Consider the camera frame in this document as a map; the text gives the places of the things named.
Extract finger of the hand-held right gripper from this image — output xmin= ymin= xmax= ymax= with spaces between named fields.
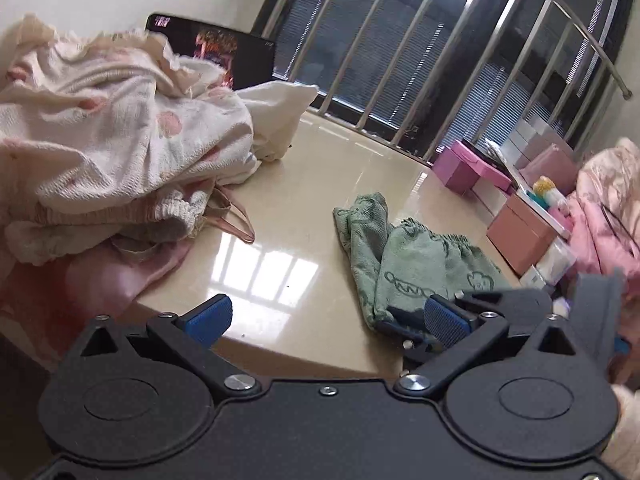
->
xmin=454 ymin=288 xmax=552 ymax=338
xmin=376 ymin=306 xmax=442 ymax=362

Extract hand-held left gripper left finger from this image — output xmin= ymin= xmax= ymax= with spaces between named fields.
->
xmin=75 ymin=294 xmax=262 ymax=402

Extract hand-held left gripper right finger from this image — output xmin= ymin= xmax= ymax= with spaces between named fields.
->
xmin=394 ymin=296 xmax=584 ymax=402

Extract green patterned shorts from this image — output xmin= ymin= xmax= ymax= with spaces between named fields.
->
xmin=333 ymin=191 xmax=512 ymax=332

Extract person's right forearm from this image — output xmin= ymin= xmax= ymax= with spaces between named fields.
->
xmin=602 ymin=382 xmax=640 ymax=480

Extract clear plastic box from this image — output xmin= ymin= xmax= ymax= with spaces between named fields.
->
xmin=520 ymin=237 xmax=578 ymax=290

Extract salmon pink box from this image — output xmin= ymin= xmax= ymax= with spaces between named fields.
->
xmin=486 ymin=192 xmax=559 ymax=277

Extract pink floral blanket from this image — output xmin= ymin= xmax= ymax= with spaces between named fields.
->
xmin=562 ymin=136 xmax=640 ymax=281

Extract flat white box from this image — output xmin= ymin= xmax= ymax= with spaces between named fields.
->
xmin=470 ymin=180 xmax=516 ymax=218

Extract pink satin garment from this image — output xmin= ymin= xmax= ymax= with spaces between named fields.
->
xmin=0 ymin=237 xmax=193 ymax=376

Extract magenta box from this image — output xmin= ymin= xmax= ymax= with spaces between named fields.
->
xmin=432 ymin=140 xmax=514 ymax=194

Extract stack of white boxes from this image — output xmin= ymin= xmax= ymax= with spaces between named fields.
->
xmin=502 ymin=114 xmax=563 ymax=166

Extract white pink-dotted garment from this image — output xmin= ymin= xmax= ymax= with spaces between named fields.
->
xmin=0 ymin=14 xmax=262 ymax=211

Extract white cushion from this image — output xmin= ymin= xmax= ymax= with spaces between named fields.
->
xmin=175 ymin=55 xmax=321 ymax=163

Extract metal window railing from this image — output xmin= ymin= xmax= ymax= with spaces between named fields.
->
xmin=260 ymin=0 xmax=635 ymax=166

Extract dark tablet screen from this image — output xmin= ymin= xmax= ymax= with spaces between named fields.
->
xmin=144 ymin=12 xmax=277 ymax=92

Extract pink smocked strap top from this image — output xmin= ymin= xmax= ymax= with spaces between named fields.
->
xmin=2 ymin=180 xmax=257 ymax=267

